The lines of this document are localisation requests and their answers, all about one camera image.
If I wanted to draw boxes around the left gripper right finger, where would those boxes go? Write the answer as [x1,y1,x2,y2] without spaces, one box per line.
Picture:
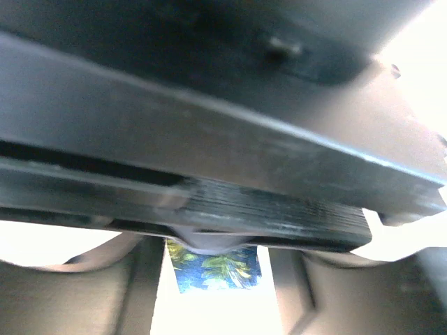
[268,248,446,334]

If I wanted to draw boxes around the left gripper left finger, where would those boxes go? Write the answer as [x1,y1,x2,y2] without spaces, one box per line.
[1,234,164,334]

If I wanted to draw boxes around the blue yellow floral tie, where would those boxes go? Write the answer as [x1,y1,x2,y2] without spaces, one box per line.
[166,239,262,294]

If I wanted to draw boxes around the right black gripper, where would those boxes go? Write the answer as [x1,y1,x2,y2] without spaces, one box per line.
[1,1,446,252]

